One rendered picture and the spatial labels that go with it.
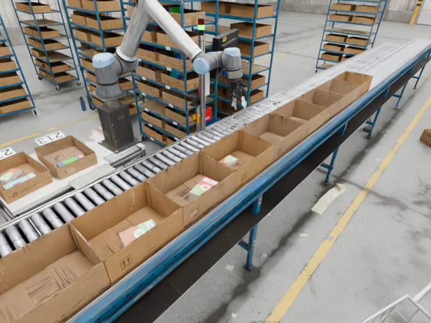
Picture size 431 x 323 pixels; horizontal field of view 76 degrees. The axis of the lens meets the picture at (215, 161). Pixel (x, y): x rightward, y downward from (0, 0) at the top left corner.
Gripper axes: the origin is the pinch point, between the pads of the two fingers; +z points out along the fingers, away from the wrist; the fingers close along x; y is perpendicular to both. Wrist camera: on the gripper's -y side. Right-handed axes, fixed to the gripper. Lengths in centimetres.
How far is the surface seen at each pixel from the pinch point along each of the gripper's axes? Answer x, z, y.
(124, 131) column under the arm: -96, 15, 15
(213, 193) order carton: 6, 24, 62
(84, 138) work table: -139, 20, 21
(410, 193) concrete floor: 126, 148, -136
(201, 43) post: -42, -37, -37
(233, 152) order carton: -7.5, 31.6, 4.2
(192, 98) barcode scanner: -56, 3, -31
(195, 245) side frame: 1, 44, 80
